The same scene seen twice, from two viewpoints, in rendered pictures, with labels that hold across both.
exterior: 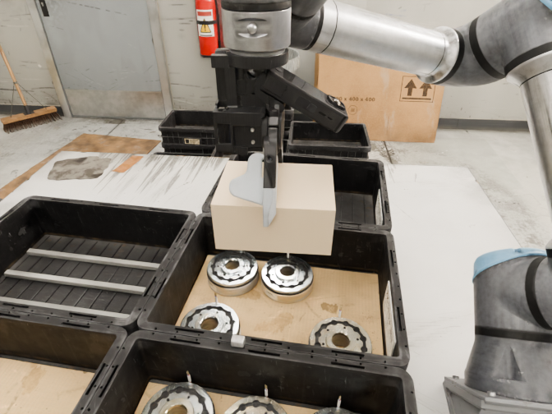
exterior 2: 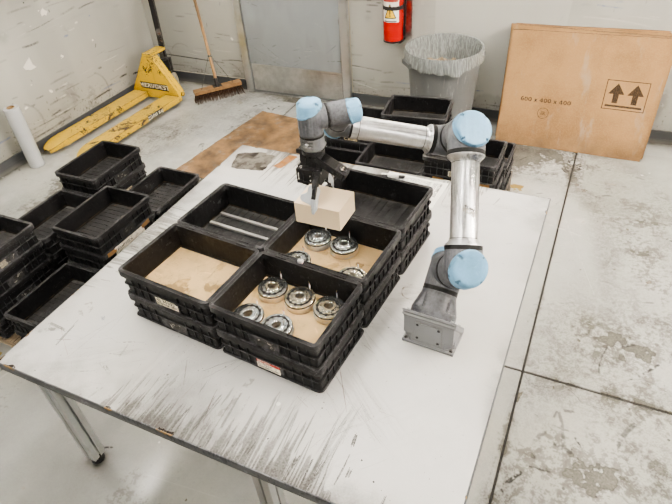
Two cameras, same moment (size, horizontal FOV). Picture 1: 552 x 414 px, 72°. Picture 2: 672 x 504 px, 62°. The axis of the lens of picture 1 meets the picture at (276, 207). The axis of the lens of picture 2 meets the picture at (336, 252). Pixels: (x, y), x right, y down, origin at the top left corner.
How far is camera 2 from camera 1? 1.32 m
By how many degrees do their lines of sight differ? 19
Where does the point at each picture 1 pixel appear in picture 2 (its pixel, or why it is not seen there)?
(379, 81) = (579, 83)
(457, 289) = not seen: hidden behind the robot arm
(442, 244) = not seen: hidden behind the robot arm
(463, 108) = not seen: outside the picture
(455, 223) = (497, 240)
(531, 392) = (425, 310)
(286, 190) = (326, 200)
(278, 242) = (320, 222)
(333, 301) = (363, 262)
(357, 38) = (371, 135)
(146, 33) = (333, 13)
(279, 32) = (316, 146)
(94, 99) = (276, 75)
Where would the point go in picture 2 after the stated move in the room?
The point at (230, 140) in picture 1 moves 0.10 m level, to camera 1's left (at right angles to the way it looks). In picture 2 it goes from (302, 179) to (273, 175)
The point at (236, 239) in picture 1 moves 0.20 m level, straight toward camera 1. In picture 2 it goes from (304, 218) to (287, 257)
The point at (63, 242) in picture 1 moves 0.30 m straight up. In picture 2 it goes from (238, 211) to (223, 146)
